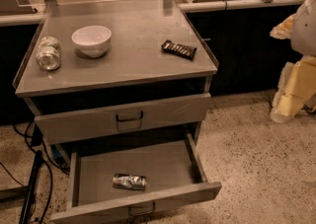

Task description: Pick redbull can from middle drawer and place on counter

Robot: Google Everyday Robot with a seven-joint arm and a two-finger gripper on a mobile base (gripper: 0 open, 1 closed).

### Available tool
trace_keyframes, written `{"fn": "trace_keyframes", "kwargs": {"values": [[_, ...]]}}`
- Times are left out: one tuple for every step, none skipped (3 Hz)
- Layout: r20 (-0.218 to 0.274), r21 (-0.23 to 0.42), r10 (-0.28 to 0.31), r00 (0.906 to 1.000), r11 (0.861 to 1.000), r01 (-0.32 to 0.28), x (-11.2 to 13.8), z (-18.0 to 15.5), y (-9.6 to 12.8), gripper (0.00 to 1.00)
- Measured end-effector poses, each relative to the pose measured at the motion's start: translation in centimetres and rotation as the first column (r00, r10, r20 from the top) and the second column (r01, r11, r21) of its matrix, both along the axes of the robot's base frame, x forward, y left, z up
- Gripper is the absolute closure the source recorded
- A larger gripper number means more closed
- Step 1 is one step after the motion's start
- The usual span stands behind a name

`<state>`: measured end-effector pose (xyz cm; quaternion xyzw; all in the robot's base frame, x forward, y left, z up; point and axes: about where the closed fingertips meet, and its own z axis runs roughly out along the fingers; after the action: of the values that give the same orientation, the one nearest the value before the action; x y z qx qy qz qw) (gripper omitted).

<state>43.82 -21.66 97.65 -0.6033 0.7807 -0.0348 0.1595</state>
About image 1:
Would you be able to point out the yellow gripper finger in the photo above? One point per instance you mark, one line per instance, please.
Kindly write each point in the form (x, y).
(283, 30)
(296, 86)

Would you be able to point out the silver redbull can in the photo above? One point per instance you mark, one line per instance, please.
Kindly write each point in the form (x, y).
(131, 182)

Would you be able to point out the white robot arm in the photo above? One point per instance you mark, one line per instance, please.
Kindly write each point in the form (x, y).
(303, 35)

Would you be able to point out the open middle drawer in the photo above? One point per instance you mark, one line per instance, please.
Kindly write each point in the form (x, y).
(174, 177)

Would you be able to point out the grey metal drawer cabinet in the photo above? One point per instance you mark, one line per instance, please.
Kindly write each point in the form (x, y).
(135, 69)

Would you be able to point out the green silver soda can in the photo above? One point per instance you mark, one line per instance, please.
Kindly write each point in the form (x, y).
(48, 56)

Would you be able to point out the upper grey drawer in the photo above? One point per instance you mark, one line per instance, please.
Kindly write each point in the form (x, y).
(80, 125)

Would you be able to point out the dark chocolate bar wrapper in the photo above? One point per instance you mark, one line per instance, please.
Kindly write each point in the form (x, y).
(184, 51)

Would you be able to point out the white ceramic bowl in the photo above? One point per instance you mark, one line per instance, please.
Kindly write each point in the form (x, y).
(93, 41)

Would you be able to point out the black metal stand leg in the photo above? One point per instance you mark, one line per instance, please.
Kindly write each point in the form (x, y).
(30, 191)

